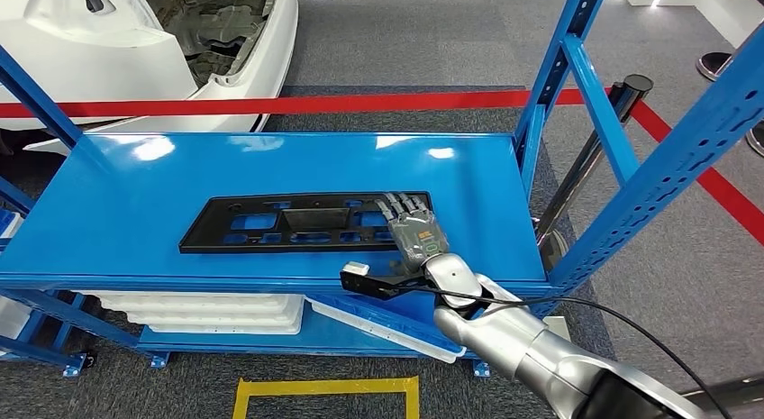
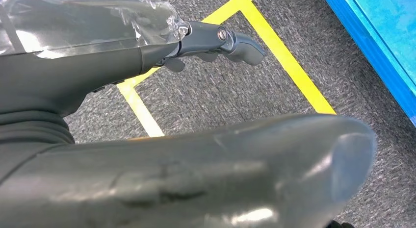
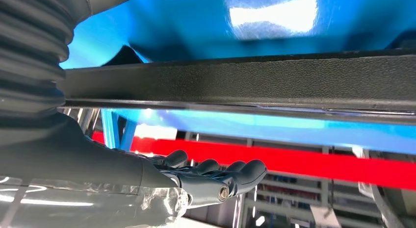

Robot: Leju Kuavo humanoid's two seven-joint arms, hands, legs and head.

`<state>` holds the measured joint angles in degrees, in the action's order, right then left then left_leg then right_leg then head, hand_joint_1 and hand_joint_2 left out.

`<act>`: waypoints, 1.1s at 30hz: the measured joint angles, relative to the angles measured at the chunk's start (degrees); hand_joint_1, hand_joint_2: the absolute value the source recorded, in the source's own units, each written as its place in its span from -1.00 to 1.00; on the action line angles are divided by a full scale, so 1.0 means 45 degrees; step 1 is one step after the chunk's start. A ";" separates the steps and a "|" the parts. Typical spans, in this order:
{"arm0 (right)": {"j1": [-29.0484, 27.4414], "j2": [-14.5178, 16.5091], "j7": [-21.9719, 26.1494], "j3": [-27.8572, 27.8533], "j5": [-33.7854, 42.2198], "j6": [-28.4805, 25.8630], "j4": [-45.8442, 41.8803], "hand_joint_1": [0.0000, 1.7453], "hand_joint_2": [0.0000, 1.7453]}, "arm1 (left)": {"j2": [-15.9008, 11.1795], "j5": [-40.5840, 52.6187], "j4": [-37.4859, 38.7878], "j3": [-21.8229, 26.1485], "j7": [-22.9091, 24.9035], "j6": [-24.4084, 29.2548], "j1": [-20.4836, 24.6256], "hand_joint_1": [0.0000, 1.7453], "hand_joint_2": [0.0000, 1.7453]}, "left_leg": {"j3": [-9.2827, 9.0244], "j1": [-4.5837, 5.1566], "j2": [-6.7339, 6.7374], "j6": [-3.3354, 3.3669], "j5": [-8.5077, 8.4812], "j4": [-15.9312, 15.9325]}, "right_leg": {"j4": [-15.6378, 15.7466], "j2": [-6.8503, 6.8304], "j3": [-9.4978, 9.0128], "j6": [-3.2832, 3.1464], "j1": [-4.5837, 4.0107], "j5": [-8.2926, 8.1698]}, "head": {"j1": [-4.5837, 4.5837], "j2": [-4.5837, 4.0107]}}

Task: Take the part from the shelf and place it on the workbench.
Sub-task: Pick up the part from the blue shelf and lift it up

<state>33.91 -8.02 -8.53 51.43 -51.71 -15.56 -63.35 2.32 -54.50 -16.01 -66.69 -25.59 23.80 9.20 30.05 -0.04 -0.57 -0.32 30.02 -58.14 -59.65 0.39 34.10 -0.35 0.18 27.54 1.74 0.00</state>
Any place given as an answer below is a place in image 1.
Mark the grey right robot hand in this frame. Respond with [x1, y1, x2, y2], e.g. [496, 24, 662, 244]
[374, 191, 450, 274]

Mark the black plastic panel with cutouts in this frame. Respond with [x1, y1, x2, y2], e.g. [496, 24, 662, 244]
[178, 191, 434, 254]

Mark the blue plastic crate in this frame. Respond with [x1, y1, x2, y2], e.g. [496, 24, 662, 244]
[304, 294, 467, 355]

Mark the silver floor socket plate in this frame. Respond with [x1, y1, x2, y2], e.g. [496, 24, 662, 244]
[540, 314, 572, 341]

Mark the yellow tape square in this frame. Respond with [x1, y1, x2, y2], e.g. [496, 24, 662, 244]
[231, 377, 421, 419]

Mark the chrome barrier stanchion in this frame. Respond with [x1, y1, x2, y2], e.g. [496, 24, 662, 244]
[695, 51, 735, 82]
[532, 74, 655, 271]
[744, 120, 764, 158]
[680, 373, 764, 408]

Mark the white car body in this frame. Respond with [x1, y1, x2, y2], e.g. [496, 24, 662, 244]
[0, 0, 300, 158]

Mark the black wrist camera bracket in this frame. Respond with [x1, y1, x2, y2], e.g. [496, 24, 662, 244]
[339, 268, 431, 302]

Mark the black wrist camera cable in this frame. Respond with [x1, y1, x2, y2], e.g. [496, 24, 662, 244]
[412, 283, 734, 419]

